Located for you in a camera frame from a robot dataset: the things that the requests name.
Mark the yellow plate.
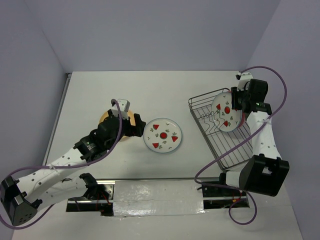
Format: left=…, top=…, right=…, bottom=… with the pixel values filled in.
left=99, top=110, right=136, bottom=142

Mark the pink plate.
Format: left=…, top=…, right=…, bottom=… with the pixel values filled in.
left=237, top=112, right=246, bottom=128

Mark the white strawberry plate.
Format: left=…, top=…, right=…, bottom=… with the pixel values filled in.
left=142, top=118, right=183, bottom=154
left=211, top=91, right=242, bottom=133

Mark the wire dish rack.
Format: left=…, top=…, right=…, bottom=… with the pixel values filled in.
left=188, top=88, right=250, bottom=159

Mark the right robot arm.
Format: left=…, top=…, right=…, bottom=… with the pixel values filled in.
left=217, top=79, right=290, bottom=197

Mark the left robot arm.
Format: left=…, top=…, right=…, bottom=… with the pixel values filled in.
left=0, top=110, right=146, bottom=230

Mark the silver taped panel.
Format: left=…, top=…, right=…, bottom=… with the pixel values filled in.
left=113, top=180, right=205, bottom=217

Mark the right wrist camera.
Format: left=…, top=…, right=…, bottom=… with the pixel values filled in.
left=235, top=72, right=253, bottom=91

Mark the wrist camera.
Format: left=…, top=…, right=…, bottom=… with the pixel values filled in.
left=117, top=98, right=131, bottom=113
left=235, top=72, right=253, bottom=91

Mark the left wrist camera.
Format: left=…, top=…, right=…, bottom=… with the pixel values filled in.
left=117, top=98, right=131, bottom=113

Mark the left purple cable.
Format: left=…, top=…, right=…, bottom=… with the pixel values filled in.
left=0, top=99, right=125, bottom=230

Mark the purple cable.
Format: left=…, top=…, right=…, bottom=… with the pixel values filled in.
left=0, top=99, right=125, bottom=230
left=194, top=65, right=288, bottom=225

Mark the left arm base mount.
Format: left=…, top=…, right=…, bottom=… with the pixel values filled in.
left=66, top=173, right=115, bottom=217

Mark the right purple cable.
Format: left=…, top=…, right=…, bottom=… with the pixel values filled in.
left=194, top=65, right=288, bottom=225

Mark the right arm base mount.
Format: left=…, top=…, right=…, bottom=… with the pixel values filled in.
left=197, top=184, right=250, bottom=210

